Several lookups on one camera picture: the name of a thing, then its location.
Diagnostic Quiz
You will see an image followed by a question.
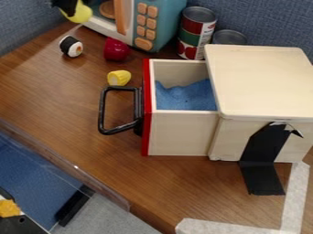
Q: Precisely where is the yellow toy banana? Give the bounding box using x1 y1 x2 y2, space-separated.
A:
59 0 94 25

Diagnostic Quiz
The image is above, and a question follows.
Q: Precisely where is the toy microwave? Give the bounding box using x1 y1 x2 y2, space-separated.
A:
81 0 190 53

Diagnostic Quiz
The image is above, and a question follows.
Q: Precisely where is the blue cloth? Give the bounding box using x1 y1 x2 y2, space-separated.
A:
154 79 220 112

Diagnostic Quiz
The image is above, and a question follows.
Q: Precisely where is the yellow toy corn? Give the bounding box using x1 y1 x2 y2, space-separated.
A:
106 69 134 87

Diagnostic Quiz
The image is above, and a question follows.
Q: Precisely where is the red toy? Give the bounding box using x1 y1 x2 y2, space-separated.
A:
101 37 133 62

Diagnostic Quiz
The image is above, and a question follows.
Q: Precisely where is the white tape strip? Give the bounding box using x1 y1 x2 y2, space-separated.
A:
173 161 312 234

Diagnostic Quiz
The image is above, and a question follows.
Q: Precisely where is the toy sushi roll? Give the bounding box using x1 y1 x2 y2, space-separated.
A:
57 35 86 59

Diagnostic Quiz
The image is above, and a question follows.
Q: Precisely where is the cabinet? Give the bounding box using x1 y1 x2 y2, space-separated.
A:
202 43 313 164

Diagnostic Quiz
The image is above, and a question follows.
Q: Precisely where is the silver can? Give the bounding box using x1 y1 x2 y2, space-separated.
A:
210 28 250 47

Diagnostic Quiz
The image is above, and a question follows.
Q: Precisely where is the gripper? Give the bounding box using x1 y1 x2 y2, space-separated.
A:
49 0 83 18

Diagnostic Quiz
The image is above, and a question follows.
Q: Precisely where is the drawer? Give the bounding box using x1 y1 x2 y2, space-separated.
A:
96 58 221 157

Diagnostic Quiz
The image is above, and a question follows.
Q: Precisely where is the red white green can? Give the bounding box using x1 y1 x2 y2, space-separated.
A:
176 5 220 61

